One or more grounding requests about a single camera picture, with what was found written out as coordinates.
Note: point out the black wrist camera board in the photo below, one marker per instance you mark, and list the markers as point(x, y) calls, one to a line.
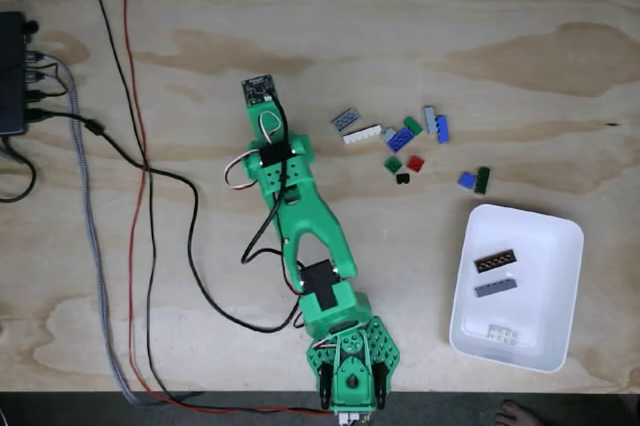
point(259, 88)

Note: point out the person's foot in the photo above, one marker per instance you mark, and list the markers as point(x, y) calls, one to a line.
point(515, 416)

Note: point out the clear white lego brick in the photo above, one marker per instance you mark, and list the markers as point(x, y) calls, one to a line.
point(501, 334)

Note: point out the white plastic bin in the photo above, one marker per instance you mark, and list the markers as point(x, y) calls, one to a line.
point(530, 236)

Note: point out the small grey lego brick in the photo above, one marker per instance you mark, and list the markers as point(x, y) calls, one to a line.
point(388, 135)

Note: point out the grey long lego brick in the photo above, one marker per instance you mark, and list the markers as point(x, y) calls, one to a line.
point(495, 287)
point(429, 119)

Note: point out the black usb hub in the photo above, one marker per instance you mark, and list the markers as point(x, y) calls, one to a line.
point(10, 71)

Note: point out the dark green lego brick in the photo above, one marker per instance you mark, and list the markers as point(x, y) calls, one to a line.
point(482, 180)

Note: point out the blue square lego brick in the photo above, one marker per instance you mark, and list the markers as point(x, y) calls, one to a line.
point(466, 180)

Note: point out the small black lego brick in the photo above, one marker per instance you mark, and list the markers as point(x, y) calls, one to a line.
point(402, 178)

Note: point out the green square lego brick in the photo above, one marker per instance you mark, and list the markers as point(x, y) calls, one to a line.
point(392, 164)

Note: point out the grey two-by-three lego brick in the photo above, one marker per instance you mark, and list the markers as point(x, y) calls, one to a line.
point(346, 120)

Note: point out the green oblong lego brick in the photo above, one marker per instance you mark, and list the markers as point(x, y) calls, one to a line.
point(412, 125)

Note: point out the blue two-by-three lego brick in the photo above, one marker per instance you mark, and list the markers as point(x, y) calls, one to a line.
point(400, 140)

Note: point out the blue long lego brick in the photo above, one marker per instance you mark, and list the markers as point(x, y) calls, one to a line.
point(441, 129)

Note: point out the white long lego brick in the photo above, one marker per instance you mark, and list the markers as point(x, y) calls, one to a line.
point(362, 135)

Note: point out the red square lego brick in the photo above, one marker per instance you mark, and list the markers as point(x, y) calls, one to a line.
point(415, 163)

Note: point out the brown long lego brick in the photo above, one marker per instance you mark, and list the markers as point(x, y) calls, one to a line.
point(495, 261)

